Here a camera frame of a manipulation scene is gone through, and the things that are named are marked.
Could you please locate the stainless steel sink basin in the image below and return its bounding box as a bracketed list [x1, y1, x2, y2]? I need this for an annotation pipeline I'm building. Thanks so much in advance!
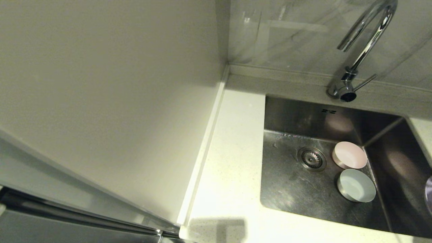
[260, 95, 432, 238]

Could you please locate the chrome gooseneck faucet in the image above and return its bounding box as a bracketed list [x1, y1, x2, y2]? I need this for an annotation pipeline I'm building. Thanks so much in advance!
[327, 0, 399, 103]

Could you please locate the chrome bar door handle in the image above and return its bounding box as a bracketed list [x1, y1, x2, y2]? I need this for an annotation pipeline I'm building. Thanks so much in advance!
[0, 187, 189, 243]

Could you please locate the pale blue round bowl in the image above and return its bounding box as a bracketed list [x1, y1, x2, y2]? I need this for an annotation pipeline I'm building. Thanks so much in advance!
[337, 168, 377, 203]

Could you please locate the purple plate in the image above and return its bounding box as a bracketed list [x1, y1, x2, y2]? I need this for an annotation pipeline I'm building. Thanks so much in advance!
[425, 175, 432, 215]

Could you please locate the tall silver door refrigerator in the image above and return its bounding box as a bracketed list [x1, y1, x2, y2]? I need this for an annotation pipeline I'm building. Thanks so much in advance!
[0, 0, 230, 243]

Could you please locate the round metal drain strainer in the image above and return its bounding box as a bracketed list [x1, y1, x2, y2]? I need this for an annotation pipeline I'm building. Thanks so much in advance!
[297, 146, 327, 172]

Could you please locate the pink round bowl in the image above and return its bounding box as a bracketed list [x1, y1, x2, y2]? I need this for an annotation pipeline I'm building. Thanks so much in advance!
[332, 141, 368, 170]

